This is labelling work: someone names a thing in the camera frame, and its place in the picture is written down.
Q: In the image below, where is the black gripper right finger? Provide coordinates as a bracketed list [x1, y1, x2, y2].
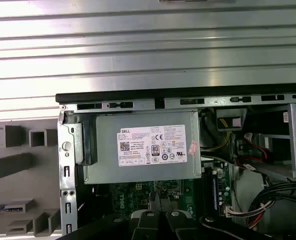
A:
[162, 191, 251, 240]

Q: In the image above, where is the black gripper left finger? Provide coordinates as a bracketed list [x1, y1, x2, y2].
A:
[61, 191, 163, 240]

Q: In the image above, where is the green motherboard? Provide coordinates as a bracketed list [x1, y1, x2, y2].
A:
[87, 159, 232, 226]

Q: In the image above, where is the grey power supply unit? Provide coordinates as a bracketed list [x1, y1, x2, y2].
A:
[84, 111, 202, 186]

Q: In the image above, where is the black PC case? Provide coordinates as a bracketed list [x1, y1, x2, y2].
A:
[55, 86, 296, 240]

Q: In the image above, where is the grey parts rack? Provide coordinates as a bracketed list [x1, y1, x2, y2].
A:
[0, 119, 63, 237]

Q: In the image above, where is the RAM stick with label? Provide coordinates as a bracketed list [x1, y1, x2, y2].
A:
[0, 204, 23, 213]

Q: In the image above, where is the grey metal drive cage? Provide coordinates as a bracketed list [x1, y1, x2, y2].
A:
[237, 102, 296, 183]

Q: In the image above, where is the yellow wire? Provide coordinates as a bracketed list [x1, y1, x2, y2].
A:
[201, 117, 231, 152]

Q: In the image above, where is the black cable bundle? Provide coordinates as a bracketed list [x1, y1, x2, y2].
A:
[247, 181, 296, 226]

